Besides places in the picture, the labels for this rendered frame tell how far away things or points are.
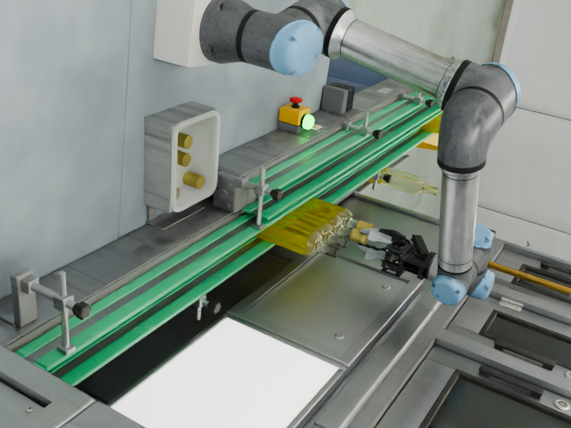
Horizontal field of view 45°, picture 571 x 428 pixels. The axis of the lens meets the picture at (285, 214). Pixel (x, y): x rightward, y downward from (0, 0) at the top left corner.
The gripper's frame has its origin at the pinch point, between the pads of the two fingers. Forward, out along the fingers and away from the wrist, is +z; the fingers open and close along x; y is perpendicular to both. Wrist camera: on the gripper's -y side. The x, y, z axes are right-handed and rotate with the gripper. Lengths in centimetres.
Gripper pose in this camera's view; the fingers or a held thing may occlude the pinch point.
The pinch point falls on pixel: (364, 238)
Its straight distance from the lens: 188.2
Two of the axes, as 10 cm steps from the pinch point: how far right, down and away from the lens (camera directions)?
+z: -8.5, -3.0, 4.3
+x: -0.9, 8.9, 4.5
